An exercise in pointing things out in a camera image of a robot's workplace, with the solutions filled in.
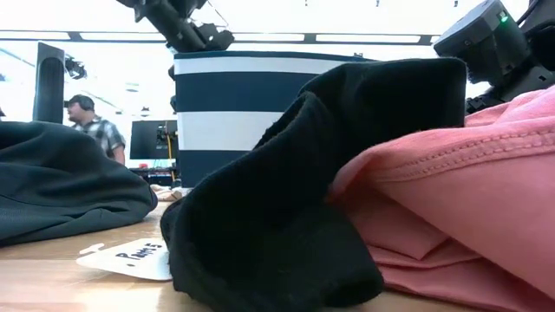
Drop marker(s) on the black upright column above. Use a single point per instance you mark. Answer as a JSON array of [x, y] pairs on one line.
[[48, 86]]

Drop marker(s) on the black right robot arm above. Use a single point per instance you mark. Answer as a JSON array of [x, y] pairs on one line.
[[481, 43]]

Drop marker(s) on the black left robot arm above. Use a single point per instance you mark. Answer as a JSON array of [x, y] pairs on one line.
[[169, 21]]

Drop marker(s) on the navy white striped fabric basket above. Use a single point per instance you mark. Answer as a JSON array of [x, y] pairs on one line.
[[225, 91]]

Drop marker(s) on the white tag reading Pants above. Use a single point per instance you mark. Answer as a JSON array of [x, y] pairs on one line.
[[134, 260]]

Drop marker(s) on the person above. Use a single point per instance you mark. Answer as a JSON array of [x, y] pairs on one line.
[[102, 134]]

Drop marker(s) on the black monitor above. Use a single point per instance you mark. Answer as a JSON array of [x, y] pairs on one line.
[[147, 138]]

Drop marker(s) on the small black mounted device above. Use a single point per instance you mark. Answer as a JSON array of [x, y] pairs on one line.
[[76, 68]]

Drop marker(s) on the black pants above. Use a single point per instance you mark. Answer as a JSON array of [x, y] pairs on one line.
[[282, 216]]

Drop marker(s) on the dark teal garment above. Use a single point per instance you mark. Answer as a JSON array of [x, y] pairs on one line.
[[65, 182]]

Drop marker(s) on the salmon pink shirt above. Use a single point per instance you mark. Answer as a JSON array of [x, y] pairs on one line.
[[477, 208]]

